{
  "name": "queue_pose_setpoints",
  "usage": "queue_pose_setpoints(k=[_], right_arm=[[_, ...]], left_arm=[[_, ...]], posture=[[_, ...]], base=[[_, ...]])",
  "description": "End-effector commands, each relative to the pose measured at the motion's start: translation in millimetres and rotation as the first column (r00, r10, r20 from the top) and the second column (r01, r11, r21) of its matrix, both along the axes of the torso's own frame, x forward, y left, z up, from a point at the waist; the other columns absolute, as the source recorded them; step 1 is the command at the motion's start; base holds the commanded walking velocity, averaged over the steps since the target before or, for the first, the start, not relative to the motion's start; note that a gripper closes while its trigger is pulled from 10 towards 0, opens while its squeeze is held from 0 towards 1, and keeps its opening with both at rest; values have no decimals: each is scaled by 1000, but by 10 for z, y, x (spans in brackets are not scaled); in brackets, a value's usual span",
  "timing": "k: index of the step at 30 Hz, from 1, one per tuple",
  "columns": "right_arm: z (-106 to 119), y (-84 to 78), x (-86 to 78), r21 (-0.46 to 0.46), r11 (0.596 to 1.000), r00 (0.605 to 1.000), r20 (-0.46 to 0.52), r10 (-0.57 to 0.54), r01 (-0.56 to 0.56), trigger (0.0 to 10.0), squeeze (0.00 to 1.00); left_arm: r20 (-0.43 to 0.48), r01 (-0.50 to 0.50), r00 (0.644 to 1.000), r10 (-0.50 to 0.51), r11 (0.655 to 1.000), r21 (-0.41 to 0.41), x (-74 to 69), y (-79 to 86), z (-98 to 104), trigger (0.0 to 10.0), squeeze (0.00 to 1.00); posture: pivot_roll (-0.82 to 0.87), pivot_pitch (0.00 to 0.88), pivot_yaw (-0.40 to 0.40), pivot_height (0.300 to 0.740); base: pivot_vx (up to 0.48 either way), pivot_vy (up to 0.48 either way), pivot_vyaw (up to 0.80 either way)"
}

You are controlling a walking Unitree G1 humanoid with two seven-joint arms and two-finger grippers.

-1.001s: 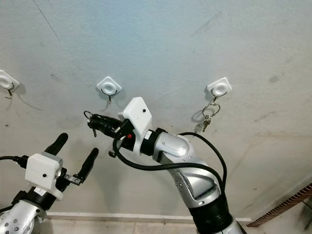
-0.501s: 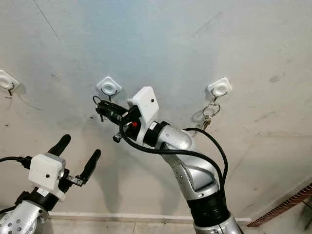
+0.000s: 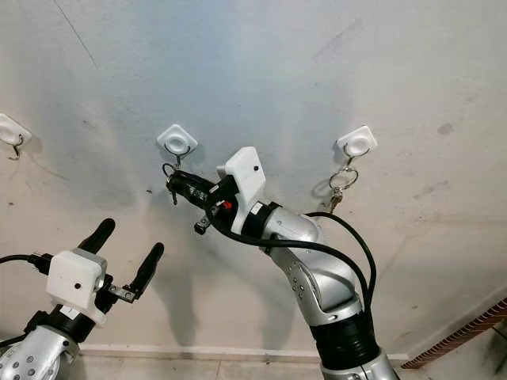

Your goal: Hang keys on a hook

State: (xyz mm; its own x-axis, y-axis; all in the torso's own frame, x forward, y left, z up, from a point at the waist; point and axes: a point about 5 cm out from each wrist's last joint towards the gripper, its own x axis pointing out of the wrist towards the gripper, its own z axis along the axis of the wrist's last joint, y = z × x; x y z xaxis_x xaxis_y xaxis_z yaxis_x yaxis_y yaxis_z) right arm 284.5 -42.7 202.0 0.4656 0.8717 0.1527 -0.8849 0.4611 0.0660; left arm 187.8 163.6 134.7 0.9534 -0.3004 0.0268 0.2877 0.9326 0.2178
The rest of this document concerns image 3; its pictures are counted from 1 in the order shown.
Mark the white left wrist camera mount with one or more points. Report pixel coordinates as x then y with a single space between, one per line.
75 281

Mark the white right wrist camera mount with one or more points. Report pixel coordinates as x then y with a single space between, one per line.
245 176

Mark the maroon tiled pillar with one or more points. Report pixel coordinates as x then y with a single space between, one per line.
455 334

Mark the white square wall hook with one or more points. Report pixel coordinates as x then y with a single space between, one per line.
12 131
177 139
356 142

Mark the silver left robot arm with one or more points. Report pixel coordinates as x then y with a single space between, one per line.
40 356

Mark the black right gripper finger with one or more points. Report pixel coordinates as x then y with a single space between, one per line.
196 182
195 197

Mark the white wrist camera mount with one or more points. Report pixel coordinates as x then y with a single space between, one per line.
245 176
75 281

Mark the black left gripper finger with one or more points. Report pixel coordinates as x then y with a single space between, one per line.
149 267
97 235

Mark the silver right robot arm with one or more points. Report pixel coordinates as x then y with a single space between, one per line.
325 293

